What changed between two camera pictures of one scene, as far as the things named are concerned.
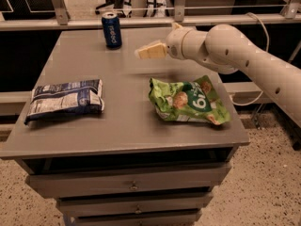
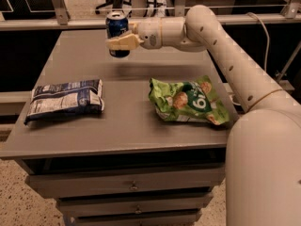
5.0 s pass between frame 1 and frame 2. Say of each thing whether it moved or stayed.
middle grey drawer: stayed
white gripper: moved
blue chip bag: stayed
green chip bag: stayed
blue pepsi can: moved
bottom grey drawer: stayed
